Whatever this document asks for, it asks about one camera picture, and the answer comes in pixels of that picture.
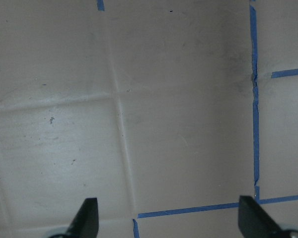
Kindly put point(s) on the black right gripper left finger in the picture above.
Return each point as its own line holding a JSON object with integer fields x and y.
{"x": 85, "y": 223}

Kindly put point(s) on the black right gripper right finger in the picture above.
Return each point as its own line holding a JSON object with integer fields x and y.
{"x": 255, "y": 222}

